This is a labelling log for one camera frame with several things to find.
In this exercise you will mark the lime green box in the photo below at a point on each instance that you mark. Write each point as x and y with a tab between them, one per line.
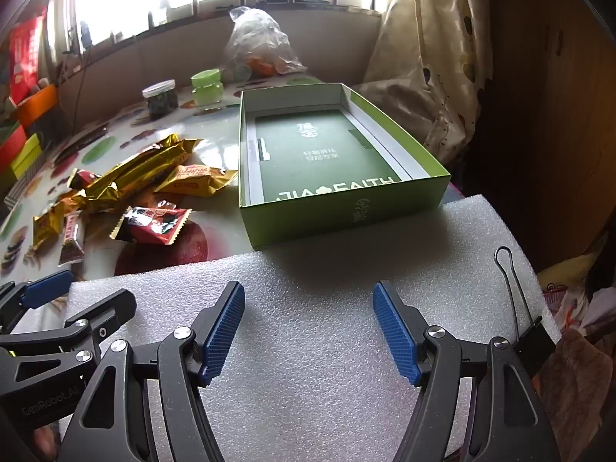
26	151

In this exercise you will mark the red cardboard box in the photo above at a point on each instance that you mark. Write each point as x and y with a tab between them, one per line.
24	57

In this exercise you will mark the green glass jar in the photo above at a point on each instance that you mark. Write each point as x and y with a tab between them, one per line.
208	87

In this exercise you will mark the white foam sheet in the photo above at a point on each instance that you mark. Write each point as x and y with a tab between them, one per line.
313	274

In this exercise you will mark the orange wrapped snack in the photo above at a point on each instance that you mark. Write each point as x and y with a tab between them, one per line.
260	64

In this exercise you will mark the small round jelly cup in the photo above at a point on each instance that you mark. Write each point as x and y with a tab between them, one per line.
240	73

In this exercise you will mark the yellow peanut candy packet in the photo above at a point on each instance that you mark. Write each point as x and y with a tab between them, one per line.
192	179
48	224

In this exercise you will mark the fruit print tablecloth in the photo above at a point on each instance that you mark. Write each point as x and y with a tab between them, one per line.
216	154

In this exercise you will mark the green cardboard box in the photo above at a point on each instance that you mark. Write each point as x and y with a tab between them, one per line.
327	154

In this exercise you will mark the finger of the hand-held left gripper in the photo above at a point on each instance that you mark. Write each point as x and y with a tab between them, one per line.
45	290
103	313

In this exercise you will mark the black white striped box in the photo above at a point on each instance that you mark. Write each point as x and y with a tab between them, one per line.
19	190

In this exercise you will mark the yellow cloth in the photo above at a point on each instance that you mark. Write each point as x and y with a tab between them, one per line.
563	272

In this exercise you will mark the black binder clip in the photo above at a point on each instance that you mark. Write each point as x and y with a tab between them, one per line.
541	346

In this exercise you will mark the red black candy packet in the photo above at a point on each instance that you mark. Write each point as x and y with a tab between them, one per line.
83	178
154	224

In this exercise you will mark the orange box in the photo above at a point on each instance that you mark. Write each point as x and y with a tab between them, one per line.
38	106

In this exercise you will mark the brown cloth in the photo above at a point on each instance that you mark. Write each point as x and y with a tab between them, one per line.
577	365

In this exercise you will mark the clear plastic bag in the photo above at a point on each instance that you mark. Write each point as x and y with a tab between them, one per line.
255	33

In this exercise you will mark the gold long snack bar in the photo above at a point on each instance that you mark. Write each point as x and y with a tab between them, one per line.
154	154
139	178

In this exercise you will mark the patterned cloth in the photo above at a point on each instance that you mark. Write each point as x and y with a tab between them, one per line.
587	308

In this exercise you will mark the red woven box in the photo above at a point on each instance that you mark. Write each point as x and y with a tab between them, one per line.
9	142

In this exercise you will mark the wooden cabinet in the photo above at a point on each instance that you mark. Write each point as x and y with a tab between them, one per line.
553	106

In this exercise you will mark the orange snack pouch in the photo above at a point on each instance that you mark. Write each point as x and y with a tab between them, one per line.
151	200
68	199

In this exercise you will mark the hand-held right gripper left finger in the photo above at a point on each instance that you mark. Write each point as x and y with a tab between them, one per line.
222	337

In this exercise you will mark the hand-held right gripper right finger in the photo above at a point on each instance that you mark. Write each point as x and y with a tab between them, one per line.
397	337

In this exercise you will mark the pink nougat packet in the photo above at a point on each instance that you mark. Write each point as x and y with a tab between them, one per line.
72	240

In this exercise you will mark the dark jar with white lid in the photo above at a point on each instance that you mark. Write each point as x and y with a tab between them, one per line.
161	103

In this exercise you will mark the cream spotted curtain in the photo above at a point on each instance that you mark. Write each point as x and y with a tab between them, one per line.
423	57

